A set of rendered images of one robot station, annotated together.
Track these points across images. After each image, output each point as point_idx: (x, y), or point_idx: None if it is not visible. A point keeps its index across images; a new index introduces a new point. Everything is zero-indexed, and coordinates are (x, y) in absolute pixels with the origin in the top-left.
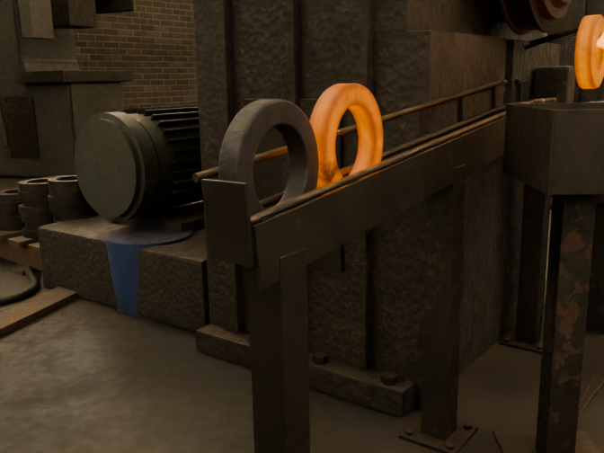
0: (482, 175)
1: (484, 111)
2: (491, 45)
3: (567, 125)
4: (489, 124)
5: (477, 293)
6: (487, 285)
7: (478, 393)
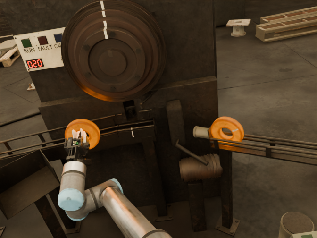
0: (111, 149)
1: (104, 126)
2: (101, 101)
3: None
4: (59, 146)
5: (123, 187)
6: (134, 186)
7: (105, 220)
